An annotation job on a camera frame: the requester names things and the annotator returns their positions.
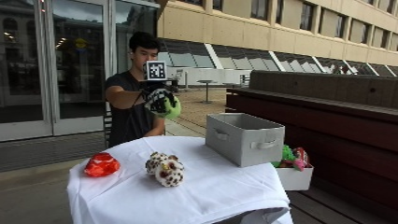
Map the red soft toy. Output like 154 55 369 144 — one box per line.
84 151 123 178

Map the brown spotted white soft toy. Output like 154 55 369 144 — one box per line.
144 151 185 189

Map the green soft toy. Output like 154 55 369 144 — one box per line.
156 95 182 119

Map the white marker cube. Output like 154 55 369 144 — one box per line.
145 60 168 81

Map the the person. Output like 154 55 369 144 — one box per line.
104 31 184 149

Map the dark wooden bench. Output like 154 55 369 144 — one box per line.
224 70 398 224

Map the white tablecloth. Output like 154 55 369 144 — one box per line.
67 135 294 224

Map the round standing table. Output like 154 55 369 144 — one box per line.
196 79 218 105

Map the glass door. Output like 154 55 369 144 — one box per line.
0 0 161 143

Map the red and pink toy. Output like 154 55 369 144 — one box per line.
292 147 313 173

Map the white box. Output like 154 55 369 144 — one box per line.
274 165 314 191

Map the grey fabric storage box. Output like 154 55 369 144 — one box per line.
204 112 288 168

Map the green spiky toy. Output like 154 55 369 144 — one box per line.
272 144 297 168

